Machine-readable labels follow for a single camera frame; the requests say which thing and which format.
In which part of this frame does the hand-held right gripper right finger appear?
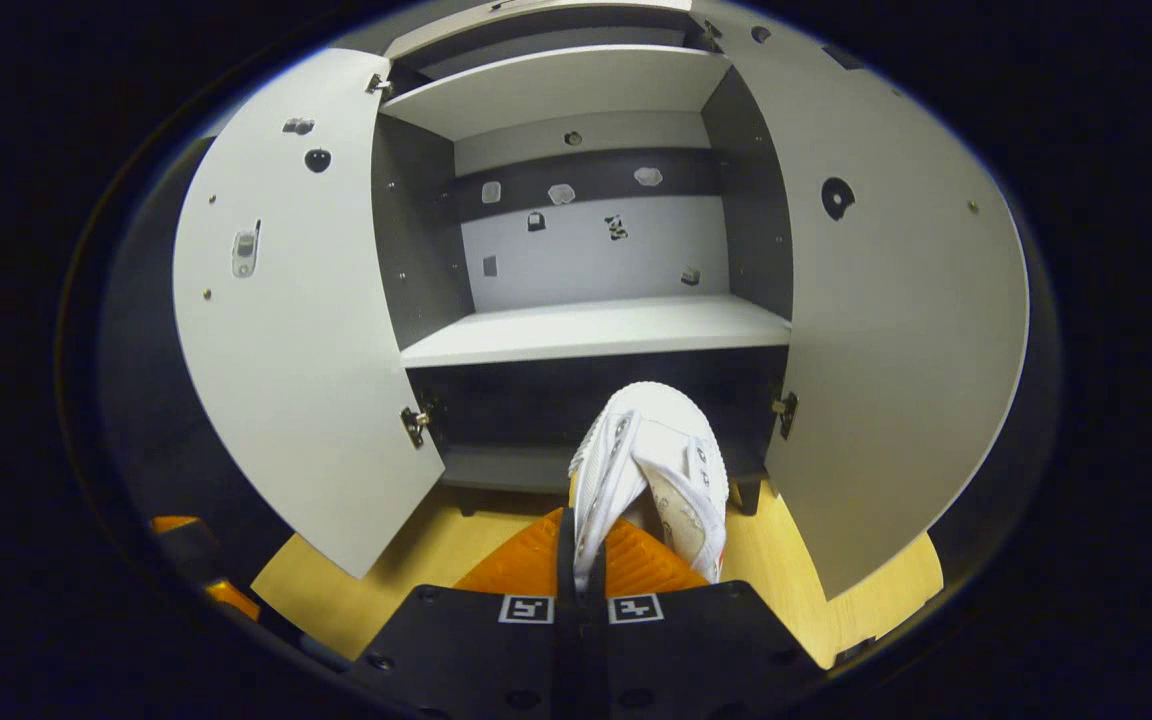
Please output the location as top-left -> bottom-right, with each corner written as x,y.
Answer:
586,515 -> 827,720

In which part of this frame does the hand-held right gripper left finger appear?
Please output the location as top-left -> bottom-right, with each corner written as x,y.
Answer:
351,505 -> 582,720

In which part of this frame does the white canvas shoe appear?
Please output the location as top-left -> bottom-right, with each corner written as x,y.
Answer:
568,381 -> 730,591

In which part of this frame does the white shoe cabinet door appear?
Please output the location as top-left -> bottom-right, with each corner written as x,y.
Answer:
173,48 -> 447,581
691,0 -> 1030,601

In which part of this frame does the white shoe cabinet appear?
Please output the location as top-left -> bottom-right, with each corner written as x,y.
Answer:
371,0 -> 797,516

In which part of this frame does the white cabinet shelf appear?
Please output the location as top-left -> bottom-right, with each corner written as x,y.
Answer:
379,45 -> 734,141
399,295 -> 792,369

